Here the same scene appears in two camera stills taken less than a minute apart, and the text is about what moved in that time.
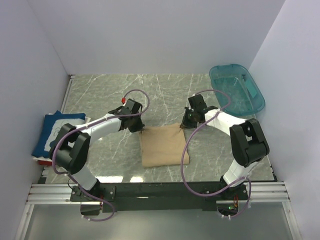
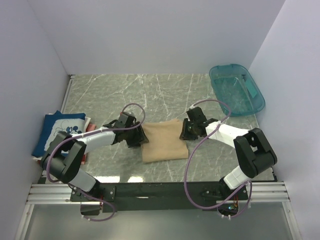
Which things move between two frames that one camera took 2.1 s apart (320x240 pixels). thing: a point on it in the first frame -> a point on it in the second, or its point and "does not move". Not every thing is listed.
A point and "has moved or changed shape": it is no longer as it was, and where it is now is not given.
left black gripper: (136, 124) -> (136, 135)
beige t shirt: (163, 145) has moved or changed shape
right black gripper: (187, 120) -> (188, 129)
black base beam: (117, 197) does not move
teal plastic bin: (247, 97) does not move
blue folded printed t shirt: (50, 127) does not move
